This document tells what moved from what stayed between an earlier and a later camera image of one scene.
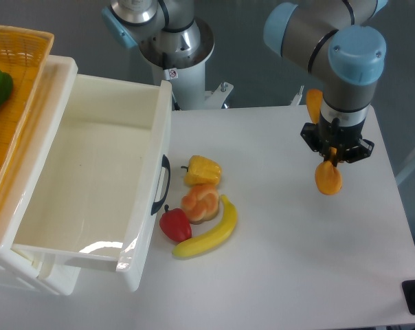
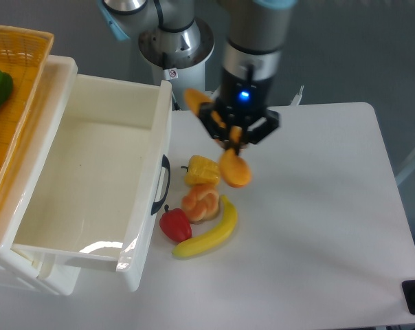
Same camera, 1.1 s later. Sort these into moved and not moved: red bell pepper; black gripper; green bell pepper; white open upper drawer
Moved: black gripper
Not moved: green bell pepper; white open upper drawer; red bell pepper
